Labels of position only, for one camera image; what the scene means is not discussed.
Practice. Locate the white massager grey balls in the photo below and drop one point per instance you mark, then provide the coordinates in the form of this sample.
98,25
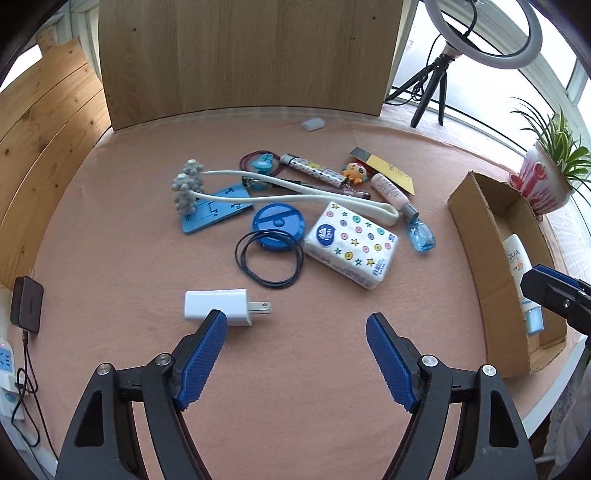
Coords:
187,184

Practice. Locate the pink bottle grey cap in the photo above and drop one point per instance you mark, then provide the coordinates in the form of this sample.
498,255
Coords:
390,189

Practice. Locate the pine plank panel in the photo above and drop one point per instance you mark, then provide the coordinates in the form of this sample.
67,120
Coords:
46,152

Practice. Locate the white sunscreen tube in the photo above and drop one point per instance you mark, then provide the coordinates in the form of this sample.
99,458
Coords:
517,258

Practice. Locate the small white eraser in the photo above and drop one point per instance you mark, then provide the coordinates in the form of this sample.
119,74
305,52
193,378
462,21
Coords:
312,124

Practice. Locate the cardboard box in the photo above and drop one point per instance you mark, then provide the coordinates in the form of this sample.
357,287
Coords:
485,240

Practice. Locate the patterned white tube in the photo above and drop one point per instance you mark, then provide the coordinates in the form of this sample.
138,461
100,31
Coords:
314,170

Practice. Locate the yellow notepad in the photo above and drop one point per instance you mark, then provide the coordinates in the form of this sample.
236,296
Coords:
392,173

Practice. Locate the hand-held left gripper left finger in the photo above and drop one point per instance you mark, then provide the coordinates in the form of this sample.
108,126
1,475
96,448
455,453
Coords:
203,360

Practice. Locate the white waffle cloth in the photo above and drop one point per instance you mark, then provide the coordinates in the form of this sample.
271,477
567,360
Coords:
485,134

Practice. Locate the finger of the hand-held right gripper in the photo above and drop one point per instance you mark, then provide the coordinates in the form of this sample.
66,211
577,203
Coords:
561,290

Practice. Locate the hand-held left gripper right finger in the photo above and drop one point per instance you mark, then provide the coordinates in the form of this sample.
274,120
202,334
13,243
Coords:
390,360

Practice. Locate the white power strip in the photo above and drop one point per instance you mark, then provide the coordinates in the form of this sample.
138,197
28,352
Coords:
8,369

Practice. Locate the black power adapter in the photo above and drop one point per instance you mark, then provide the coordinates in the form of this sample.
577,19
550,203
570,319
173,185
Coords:
27,304

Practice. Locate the blue phone stand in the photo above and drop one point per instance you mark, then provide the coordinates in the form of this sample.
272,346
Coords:
221,207

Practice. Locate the blue round case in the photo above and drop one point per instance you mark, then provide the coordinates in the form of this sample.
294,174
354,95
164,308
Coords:
279,221

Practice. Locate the black tripod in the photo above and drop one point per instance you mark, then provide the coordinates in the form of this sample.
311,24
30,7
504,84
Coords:
441,83

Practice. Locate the light wooden board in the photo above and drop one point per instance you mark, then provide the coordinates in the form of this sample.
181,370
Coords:
254,60

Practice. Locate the pink tablecloth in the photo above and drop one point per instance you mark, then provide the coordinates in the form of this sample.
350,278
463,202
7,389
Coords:
138,286

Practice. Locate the small blue bottle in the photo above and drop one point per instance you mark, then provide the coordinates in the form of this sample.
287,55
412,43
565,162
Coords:
421,237

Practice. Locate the white wall charger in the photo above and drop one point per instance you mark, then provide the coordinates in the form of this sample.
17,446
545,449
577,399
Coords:
212,307

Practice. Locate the blue clip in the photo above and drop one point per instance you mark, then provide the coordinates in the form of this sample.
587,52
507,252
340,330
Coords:
262,164

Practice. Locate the clear gel pen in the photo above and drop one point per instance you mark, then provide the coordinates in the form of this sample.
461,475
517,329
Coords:
309,186

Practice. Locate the potted spider plant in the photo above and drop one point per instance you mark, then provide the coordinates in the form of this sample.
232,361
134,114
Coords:
542,180

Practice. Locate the patterned tissue pack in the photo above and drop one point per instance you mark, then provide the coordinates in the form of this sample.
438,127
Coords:
353,244

